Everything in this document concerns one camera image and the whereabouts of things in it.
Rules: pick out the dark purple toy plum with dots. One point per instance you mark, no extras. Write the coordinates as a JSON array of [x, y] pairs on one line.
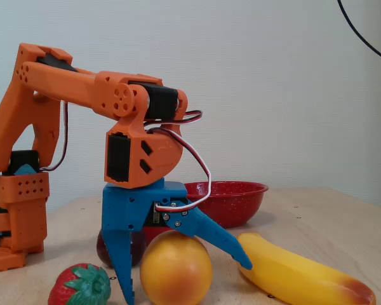
[[138, 248]]

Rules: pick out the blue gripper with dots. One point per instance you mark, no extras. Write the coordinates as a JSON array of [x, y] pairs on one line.
[[127, 206]]

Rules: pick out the red toy apple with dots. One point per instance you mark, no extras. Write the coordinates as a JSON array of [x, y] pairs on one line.
[[150, 234]]

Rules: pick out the yellow toy banana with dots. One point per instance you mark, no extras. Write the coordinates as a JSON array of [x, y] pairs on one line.
[[292, 273]]

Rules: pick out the orange toy peach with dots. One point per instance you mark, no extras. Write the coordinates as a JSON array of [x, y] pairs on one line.
[[174, 270]]

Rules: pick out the red speckled enamel bowl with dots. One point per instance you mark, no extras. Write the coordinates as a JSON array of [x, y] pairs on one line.
[[238, 203]]

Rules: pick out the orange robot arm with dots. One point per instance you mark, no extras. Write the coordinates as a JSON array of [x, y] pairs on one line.
[[63, 82]]

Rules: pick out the red toy strawberry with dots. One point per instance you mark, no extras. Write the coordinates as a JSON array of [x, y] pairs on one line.
[[63, 292]]

